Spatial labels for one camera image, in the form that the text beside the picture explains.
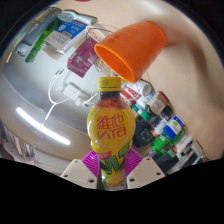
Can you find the blue and white box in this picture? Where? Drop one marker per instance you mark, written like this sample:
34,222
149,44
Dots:
65,35

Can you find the white bottle with blue cap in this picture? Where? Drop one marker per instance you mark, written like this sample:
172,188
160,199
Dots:
173,126

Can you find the white led light bar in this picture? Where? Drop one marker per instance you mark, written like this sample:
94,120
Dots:
43,128

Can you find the red and white canister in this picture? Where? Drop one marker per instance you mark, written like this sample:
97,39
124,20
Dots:
128,95

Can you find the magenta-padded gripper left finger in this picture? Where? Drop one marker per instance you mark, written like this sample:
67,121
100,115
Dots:
78,171

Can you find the magenta pouch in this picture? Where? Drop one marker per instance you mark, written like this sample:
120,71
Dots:
81,58

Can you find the black boxy appliance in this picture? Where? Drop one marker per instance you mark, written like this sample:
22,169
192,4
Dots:
144,133

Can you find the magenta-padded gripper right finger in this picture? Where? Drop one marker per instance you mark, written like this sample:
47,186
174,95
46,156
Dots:
145,171

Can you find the orange plastic cup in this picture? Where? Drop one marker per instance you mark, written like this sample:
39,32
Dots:
140,43

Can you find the tall green bottle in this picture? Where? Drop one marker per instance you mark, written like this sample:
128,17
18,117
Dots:
38,48

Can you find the grey shaker bottle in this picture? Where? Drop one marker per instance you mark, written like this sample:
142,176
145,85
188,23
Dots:
36,30

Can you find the yellow lemon tea bottle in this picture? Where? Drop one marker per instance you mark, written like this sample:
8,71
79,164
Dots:
111,130

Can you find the white wall power outlet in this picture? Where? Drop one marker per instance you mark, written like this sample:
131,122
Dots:
73,93

